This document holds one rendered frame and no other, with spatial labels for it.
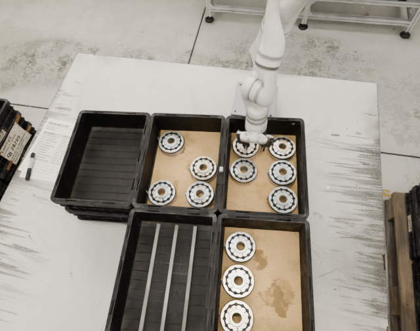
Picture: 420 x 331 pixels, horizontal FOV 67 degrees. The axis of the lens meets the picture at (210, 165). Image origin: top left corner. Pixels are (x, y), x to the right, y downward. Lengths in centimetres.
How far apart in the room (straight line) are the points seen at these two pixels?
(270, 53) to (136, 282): 84
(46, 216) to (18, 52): 219
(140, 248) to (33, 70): 232
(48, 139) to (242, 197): 99
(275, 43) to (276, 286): 74
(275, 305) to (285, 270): 12
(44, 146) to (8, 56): 188
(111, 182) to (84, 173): 12
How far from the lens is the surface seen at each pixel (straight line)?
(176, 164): 127
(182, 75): 171
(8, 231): 158
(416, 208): 203
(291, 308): 113
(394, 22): 313
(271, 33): 88
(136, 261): 117
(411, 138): 259
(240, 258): 110
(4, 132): 215
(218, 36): 297
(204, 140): 131
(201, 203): 116
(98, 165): 136
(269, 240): 115
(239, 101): 146
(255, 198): 119
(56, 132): 170
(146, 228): 119
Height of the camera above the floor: 194
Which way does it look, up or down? 63 degrees down
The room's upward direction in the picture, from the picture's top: 8 degrees counter-clockwise
